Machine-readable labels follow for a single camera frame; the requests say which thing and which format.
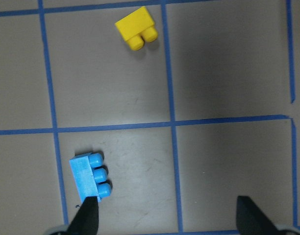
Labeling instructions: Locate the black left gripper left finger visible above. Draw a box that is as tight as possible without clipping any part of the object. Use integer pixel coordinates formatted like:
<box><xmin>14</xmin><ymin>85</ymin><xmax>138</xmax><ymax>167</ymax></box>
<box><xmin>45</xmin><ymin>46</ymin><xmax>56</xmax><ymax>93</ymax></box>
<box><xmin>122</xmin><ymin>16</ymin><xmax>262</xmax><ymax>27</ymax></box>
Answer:
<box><xmin>67</xmin><ymin>196</ymin><xmax>99</xmax><ymax>235</ymax></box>

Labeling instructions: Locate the blue three-stud toy block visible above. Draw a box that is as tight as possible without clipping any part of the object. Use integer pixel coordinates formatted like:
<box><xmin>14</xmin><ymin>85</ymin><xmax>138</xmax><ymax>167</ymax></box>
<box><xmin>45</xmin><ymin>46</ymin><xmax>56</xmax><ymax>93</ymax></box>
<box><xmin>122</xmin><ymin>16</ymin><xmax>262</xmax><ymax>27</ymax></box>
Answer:
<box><xmin>69</xmin><ymin>152</ymin><xmax>112</xmax><ymax>202</ymax></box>

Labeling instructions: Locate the yellow two-stud toy block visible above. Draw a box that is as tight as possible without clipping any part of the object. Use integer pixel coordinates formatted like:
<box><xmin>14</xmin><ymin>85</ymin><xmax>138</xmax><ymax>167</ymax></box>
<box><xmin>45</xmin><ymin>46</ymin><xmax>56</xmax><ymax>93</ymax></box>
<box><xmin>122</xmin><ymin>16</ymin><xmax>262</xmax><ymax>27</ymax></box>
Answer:
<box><xmin>115</xmin><ymin>6</ymin><xmax>158</xmax><ymax>51</ymax></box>

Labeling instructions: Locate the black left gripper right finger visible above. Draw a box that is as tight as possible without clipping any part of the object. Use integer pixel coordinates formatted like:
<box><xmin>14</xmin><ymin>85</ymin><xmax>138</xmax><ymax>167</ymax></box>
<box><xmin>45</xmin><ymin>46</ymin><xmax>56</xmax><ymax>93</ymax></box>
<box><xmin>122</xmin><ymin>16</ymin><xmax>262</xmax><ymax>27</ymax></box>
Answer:
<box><xmin>236</xmin><ymin>196</ymin><xmax>284</xmax><ymax>235</ymax></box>

